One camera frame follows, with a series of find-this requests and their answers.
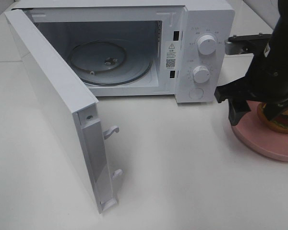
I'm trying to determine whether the warning label sticker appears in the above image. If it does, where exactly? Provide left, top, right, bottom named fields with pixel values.
left=164, top=41, right=179, bottom=69

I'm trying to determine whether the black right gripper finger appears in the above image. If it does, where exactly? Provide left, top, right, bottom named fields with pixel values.
left=228, top=99, right=251, bottom=126
left=214, top=77, right=249, bottom=103

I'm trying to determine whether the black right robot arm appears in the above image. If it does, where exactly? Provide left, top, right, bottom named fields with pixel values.
left=215, top=0, right=288, bottom=126

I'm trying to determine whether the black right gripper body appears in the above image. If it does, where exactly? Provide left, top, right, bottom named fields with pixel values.
left=242, top=55, right=288, bottom=121

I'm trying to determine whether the glass turntable plate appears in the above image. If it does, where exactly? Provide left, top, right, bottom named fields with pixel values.
left=68, top=39, right=153, bottom=86

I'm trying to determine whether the round door release button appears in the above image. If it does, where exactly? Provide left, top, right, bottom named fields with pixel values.
left=189, top=88, right=204, bottom=100

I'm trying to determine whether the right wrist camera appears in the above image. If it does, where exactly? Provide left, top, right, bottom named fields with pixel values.
left=225, top=33, right=272, bottom=55

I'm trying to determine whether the white microwave oven body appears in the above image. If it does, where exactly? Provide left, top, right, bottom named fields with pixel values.
left=11, top=0, right=235, bottom=103

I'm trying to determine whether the white timer knob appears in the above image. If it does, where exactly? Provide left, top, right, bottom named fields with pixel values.
left=192, top=66, right=210, bottom=83

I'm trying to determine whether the white microwave door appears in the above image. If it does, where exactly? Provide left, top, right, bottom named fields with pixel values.
left=5, top=10, right=122, bottom=213

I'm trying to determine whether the white power knob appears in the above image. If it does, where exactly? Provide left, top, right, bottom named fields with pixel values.
left=198, top=34, right=217, bottom=55

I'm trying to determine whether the burger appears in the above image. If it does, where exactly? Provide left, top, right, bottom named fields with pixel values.
left=257, top=103, right=288, bottom=134

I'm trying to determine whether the pink plate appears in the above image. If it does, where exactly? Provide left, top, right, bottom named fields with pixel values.
left=231, top=101, right=288, bottom=161

